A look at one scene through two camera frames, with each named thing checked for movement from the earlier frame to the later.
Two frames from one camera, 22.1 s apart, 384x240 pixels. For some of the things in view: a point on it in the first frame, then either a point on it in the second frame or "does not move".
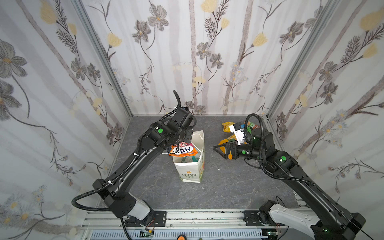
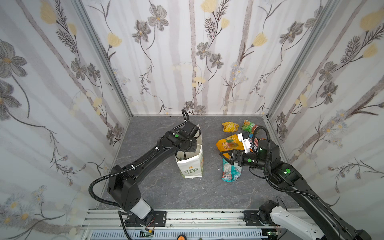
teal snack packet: x=189 y=159 to x=231 y=173
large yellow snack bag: x=230 y=138 does not move
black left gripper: x=176 y=142 to x=190 y=147
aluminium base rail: x=188 y=225 does not move
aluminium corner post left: x=79 y=5 does not move
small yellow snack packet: x=226 y=125 does not move
